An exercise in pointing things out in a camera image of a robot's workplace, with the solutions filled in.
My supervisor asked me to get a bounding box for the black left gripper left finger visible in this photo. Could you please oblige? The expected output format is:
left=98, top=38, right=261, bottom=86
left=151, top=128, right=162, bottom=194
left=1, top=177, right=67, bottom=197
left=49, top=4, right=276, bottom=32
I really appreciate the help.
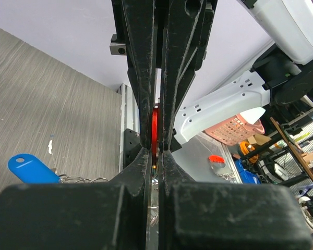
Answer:
left=0, top=148, right=152, bottom=249

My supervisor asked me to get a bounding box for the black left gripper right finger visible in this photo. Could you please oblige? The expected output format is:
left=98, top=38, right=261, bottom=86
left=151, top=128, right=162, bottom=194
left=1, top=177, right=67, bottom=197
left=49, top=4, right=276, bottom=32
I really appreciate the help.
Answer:
left=158, top=151, right=313, bottom=249

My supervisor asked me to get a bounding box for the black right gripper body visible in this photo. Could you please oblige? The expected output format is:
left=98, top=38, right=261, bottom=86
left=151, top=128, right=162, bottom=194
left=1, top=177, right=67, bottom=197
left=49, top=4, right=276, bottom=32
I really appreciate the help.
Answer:
left=111, top=1, right=217, bottom=69

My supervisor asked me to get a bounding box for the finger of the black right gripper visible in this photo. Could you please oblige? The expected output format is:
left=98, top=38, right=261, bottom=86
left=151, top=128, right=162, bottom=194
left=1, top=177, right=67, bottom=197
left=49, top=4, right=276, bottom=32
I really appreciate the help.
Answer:
left=160, top=1, right=211, bottom=151
left=121, top=1, right=158, bottom=149

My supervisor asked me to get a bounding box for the red key tag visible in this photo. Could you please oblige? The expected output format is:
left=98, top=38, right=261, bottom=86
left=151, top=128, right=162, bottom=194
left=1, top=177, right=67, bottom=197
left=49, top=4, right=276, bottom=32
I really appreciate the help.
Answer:
left=151, top=106, right=159, bottom=171

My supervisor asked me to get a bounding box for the blue key tag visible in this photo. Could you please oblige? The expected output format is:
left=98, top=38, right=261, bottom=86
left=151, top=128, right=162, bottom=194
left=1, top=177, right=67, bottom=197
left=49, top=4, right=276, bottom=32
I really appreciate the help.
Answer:
left=7, top=154, right=60, bottom=184

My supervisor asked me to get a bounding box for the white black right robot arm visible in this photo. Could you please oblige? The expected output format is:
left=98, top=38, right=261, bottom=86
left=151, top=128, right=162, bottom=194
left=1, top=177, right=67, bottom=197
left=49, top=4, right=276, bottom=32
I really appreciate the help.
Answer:
left=111, top=1, right=313, bottom=151

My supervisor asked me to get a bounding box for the pink plastic basket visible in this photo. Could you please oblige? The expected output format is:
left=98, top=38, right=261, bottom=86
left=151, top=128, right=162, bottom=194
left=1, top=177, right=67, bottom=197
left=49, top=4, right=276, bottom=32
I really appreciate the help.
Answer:
left=204, top=114, right=265, bottom=146

